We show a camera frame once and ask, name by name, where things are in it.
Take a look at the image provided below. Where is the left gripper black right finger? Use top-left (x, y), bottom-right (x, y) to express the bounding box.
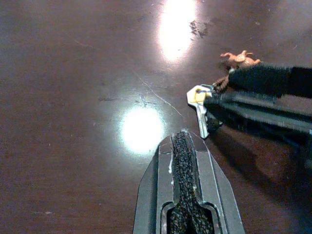
top-left (184, 131), bottom-right (246, 234)

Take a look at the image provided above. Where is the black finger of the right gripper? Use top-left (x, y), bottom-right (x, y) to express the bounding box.
top-left (203, 92), bottom-right (312, 152)
top-left (228, 62), bottom-right (312, 98)

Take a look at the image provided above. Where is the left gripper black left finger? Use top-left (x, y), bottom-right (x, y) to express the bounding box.
top-left (133, 130), bottom-right (185, 234)

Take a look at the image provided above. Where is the silver key with brown charm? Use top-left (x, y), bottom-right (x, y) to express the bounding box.
top-left (186, 50), bottom-right (261, 139)

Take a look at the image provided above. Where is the dark brown wooden table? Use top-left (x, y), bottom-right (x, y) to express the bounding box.
top-left (0, 0), bottom-right (312, 234)

